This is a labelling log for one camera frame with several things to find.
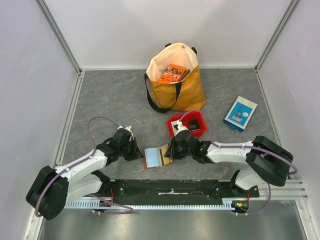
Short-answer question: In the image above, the brown leather card holder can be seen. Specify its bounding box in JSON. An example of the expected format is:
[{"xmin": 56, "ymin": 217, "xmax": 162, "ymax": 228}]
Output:
[{"xmin": 143, "ymin": 144, "xmax": 175, "ymax": 170}]

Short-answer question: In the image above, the red plastic bin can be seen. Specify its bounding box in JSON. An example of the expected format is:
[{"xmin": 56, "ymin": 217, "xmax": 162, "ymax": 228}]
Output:
[{"xmin": 166, "ymin": 111, "xmax": 208, "ymax": 138}]

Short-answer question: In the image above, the blue white box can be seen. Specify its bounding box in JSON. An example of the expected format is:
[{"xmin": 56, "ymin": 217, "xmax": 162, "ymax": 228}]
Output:
[{"xmin": 222, "ymin": 96, "xmax": 258, "ymax": 132}]

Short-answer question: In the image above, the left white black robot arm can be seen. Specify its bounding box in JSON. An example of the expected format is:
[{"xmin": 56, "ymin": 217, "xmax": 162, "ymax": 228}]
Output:
[{"xmin": 25, "ymin": 126, "xmax": 143, "ymax": 220}]

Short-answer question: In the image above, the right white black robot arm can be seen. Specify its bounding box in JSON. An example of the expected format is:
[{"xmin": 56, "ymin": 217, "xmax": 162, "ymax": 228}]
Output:
[{"xmin": 164, "ymin": 130, "xmax": 298, "ymax": 197}]

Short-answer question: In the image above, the dark card stack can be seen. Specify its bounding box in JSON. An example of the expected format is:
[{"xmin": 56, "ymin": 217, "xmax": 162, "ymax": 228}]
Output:
[{"xmin": 188, "ymin": 119, "xmax": 202, "ymax": 132}]

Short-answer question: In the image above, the white card stack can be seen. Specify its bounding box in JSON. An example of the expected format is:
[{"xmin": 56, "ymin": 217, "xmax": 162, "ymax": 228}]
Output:
[{"xmin": 170, "ymin": 120, "xmax": 179, "ymax": 131}]

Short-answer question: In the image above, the yellow tote bag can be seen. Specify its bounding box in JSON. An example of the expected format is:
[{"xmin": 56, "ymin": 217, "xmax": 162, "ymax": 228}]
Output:
[{"xmin": 144, "ymin": 42, "xmax": 206, "ymax": 114}]

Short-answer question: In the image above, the orange snack box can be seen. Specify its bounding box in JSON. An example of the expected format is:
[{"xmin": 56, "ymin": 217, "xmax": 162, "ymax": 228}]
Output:
[{"xmin": 158, "ymin": 64, "xmax": 187, "ymax": 84}]

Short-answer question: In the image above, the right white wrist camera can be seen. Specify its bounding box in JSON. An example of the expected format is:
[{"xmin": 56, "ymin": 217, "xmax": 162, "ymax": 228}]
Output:
[{"xmin": 173, "ymin": 120, "xmax": 188, "ymax": 136}]

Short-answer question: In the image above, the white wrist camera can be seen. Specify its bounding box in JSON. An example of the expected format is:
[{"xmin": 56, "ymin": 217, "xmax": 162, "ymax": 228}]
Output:
[
  {"xmin": 117, "ymin": 125, "xmax": 133, "ymax": 135},
  {"xmin": 173, "ymin": 120, "xmax": 188, "ymax": 136}
]

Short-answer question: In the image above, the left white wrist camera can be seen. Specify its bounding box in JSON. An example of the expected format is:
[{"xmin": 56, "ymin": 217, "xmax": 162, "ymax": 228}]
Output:
[{"xmin": 117, "ymin": 125, "xmax": 133, "ymax": 135}]

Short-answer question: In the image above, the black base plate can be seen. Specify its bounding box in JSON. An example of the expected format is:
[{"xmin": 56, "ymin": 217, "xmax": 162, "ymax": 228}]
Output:
[{"xmin": 96, "ymin": 179, "xmax": 260, "ymax": 206}]

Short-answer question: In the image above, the white slotted cable duct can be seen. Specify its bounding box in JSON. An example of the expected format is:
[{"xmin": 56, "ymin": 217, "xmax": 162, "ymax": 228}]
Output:
[{"xmin": 64, "ymin": 197, "xmax": 237, "ymax": 211}]

